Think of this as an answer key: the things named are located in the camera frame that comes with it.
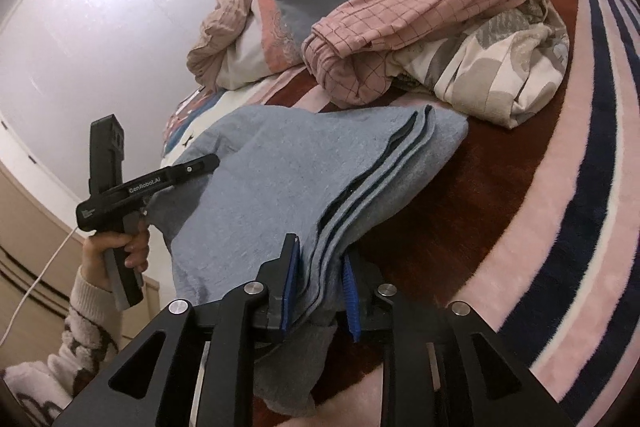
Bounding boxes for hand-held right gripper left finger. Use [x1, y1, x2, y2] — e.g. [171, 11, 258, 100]
[50, 233, 303, 427]

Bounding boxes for beige crumpled cloth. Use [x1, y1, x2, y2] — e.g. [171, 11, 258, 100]
[185, 0, 307, 91]

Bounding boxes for white cable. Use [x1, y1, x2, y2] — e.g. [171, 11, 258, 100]
[0, 227, 82, 349]

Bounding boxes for striped plush blanket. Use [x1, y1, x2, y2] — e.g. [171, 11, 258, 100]
[162, 0, 640, 427]

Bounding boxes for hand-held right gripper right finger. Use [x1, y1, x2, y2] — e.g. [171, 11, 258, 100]
[342, 253, 576, 427]

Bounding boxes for person's left hand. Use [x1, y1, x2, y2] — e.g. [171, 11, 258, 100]
[81, 219, 151, 291]

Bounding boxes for grey patterned white cloth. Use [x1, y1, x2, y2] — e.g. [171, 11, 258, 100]
[389, 0, 572, 130]

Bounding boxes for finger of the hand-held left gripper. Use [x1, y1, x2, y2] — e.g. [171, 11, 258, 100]
[165, 153, 221, 182]

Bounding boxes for grey pants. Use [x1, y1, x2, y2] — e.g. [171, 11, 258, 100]
[147, 104, 470, 415]

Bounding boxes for person's left forearm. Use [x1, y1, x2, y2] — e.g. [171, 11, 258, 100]
[0, 264, 124, 427]

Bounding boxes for pink checked cloth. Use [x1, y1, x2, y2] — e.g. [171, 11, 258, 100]
[301, 0, 529, 109]

